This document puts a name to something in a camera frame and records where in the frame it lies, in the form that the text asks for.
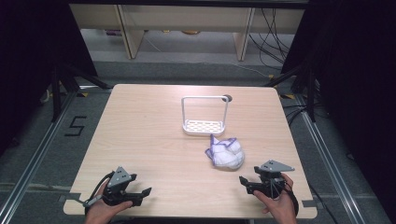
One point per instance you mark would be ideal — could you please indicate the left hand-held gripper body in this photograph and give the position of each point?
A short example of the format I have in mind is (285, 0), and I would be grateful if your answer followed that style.
(118, 186)

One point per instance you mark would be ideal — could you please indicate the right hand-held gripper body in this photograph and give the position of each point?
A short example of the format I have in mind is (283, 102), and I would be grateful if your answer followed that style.
(271, 180)

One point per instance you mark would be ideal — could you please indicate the white cloth with purple trim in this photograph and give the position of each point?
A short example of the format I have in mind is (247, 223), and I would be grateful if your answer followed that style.
(225, 154)

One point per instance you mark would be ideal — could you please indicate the person's left hand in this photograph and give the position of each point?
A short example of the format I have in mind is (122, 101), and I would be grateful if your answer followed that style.
(104, 213)

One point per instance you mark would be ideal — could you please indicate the person's right hand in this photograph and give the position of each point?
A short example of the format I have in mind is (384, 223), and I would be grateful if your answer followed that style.
(281, 208)

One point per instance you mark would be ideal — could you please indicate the grey tape piece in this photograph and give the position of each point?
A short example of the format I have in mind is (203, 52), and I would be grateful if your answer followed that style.
(308, 203)
(70, 197)

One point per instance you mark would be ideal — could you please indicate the round grey table grommet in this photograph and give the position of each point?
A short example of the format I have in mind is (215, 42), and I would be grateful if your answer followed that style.
(228, 98)

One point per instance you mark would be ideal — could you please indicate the black metal stand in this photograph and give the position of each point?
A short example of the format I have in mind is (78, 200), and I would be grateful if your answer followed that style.
(62, 90)
(306, 90)

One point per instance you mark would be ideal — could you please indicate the small yellow tape piece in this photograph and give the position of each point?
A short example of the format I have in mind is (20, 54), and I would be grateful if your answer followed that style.
(271, 76)

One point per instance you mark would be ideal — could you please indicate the black curtain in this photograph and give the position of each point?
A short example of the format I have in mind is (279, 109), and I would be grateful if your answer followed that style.
(31, 62)
(358, 77)

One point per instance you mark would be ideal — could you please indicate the small purple object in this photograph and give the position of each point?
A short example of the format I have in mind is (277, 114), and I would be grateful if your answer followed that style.
(112, 32)

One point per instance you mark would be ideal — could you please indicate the long aluminium floor rail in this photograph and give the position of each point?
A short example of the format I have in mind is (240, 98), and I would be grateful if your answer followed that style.
(34, 158)
(336, 168)
(93, 86)

